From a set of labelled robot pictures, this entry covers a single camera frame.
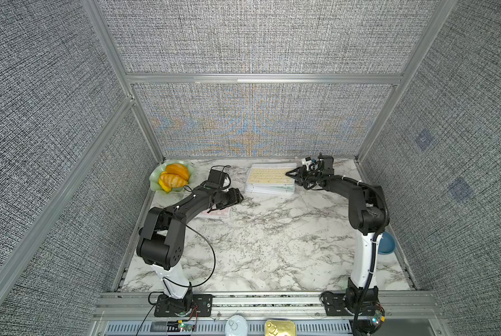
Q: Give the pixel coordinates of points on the orange bread pastry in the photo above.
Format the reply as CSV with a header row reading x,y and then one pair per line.
x,y
174,176

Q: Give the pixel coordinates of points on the green leaf-shaped plate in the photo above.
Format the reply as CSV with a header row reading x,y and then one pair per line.
x,y
153,178

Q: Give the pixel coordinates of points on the yellow keyboard mid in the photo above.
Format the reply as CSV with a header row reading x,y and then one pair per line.
x,y
271,174

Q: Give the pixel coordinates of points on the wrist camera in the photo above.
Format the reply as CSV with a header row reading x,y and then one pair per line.
x,y
218,178
323,164

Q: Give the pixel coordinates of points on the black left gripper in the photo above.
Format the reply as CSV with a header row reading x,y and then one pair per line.
x,y
234,193

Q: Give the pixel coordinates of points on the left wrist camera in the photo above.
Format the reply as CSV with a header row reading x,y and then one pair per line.
x,y
218,178

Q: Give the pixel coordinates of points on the gold metal tin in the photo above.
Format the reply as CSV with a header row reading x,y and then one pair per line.
x,y
279,328

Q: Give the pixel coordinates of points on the blue bowl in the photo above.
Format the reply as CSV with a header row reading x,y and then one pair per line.
x,y
387,244

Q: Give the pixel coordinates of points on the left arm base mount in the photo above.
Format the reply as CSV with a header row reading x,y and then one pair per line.
x,y
196,305

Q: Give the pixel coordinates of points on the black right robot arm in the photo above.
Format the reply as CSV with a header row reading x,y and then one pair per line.
x,y
368,215

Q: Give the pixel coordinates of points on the pink keyboard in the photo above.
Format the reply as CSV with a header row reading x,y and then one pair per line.
x,y
215,214

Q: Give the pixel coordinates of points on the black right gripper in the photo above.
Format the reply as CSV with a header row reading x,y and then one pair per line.
x,y
299,175

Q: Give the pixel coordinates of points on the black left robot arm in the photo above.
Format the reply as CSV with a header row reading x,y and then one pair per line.
x,y
162,238

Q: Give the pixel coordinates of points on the aluminium front rail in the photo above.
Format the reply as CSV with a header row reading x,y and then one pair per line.
x,y
406,313

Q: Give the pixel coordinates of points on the green keyboard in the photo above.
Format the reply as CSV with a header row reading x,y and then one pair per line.
x,y
270,190

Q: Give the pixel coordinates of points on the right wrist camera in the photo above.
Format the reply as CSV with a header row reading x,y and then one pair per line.
x,y
323,164

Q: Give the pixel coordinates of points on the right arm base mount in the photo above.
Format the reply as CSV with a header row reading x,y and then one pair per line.
x,y
368,315

